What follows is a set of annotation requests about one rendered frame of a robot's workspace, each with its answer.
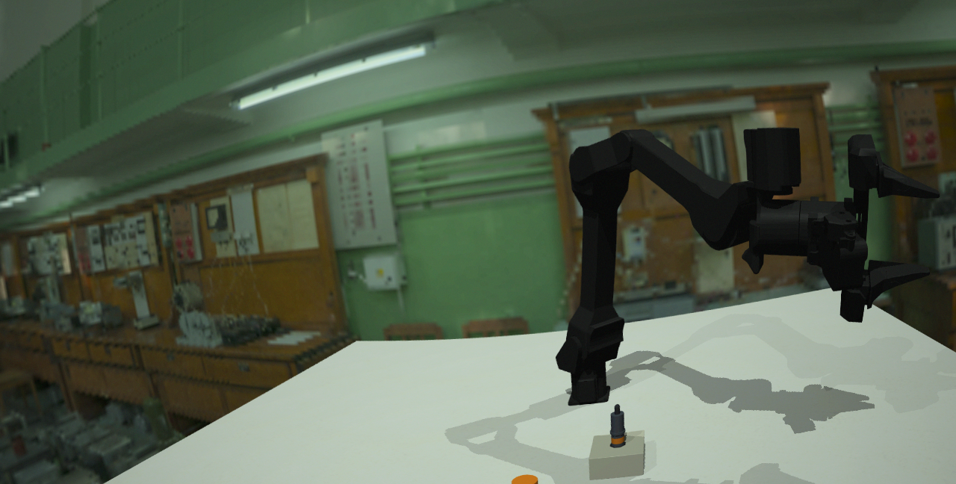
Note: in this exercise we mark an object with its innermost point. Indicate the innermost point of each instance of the dark grey marker with orange band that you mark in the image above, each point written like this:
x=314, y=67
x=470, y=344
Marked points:
x=617, y=427

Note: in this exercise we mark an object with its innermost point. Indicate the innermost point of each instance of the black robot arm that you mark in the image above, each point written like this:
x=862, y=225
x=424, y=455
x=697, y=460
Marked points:
x=724, y=214

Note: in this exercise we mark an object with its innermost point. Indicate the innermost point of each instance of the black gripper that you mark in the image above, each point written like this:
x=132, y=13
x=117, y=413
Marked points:
x=866, y=170

